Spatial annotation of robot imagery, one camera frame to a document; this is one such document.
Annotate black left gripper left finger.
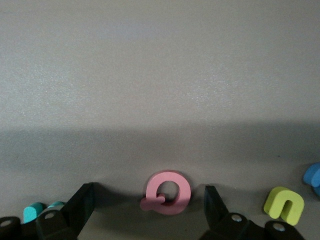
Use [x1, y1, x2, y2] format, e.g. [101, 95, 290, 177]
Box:
[0, 182, 95, 240]

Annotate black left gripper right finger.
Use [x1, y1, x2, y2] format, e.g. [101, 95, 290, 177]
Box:
[199, 184, 307, 240]

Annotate pink foam letter Q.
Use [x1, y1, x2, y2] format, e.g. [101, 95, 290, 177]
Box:
[139, 170, 192, 215]

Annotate teal foam letter R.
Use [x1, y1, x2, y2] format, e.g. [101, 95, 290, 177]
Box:
[22, 201, 67, 225]

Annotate yellow foam letter u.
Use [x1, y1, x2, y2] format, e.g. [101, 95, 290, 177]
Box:
[263, 186, 305, 226]

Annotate blue foam letter a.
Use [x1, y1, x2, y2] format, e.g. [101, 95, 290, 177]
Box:
[302, 162, 320, 197]

